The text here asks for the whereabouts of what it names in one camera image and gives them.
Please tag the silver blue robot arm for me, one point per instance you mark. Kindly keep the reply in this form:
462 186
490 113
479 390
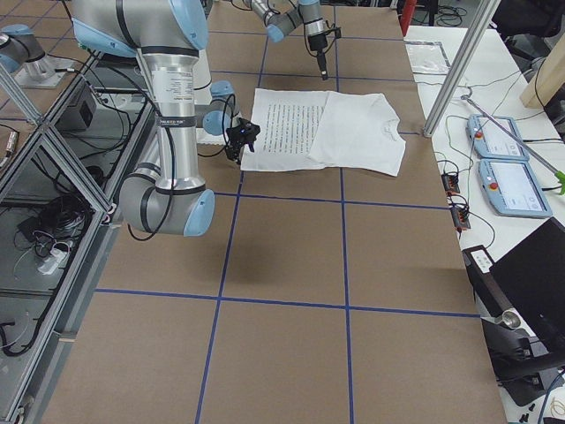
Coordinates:
281 24
166 192

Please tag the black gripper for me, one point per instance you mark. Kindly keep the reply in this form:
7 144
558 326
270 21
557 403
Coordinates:
316 43
234 133

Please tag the aluminium frame post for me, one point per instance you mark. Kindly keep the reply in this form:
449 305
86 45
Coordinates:
471 39

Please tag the blue teach pendant near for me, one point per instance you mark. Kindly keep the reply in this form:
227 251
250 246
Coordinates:
512 189

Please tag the black laptop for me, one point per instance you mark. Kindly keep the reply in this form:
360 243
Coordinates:
528 278

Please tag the green-handled reacher grabber tool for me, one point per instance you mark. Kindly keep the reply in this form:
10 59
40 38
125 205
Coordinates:
557 173

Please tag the white long-sleeve printed shirt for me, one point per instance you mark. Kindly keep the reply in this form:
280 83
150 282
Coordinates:
313 130

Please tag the blue teach pendant far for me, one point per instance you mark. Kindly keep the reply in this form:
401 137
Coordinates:
490 142

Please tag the blue teach pendant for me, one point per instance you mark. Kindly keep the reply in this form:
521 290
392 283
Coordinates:
512 189
490 142

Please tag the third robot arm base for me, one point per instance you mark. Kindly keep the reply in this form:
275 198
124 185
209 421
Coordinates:
23 56

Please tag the aluminium frame structure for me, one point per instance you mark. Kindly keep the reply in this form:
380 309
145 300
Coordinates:
58 213

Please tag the clear plastic bag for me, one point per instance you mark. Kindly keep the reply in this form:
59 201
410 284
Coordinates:
428 57

